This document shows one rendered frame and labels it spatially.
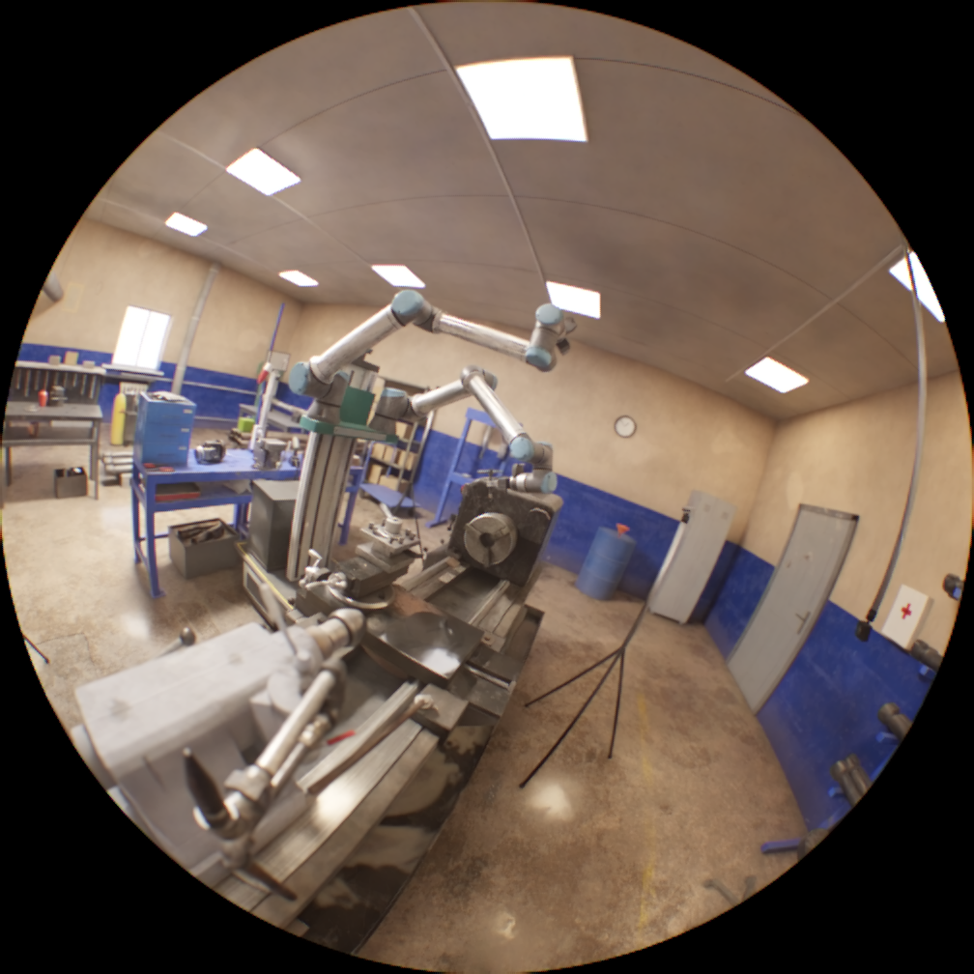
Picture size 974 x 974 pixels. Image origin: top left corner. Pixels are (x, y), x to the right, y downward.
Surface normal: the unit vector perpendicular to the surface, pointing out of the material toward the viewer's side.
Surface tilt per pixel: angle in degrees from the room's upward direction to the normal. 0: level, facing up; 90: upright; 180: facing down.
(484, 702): 0
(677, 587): 90
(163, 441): 90
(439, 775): 0
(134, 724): 0
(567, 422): 90
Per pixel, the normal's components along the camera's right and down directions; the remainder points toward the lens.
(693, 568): -0.31, 0.05
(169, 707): 0.32, -0.94
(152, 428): 0.90, 0.35
